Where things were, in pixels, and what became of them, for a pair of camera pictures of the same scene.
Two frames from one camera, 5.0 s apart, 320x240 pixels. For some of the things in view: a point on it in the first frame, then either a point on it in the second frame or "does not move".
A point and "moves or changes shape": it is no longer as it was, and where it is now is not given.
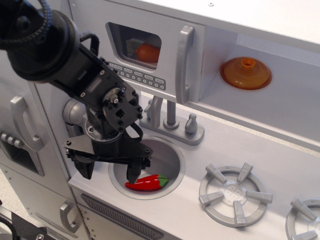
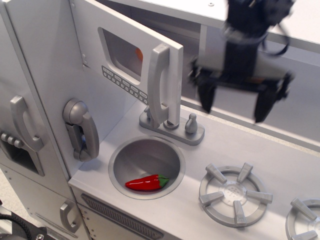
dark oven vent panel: [122, 217] does not move
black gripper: [85, 151] to [240, 66]
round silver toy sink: [166, 159] does not move
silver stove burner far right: [303, 221] does not move
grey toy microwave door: [141, 43] moves or changes shape
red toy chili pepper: [151, 182] does not move
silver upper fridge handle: [35, 144] does not move
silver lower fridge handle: [64, 209] does not move
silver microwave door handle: [186, 37] to [159, 59]
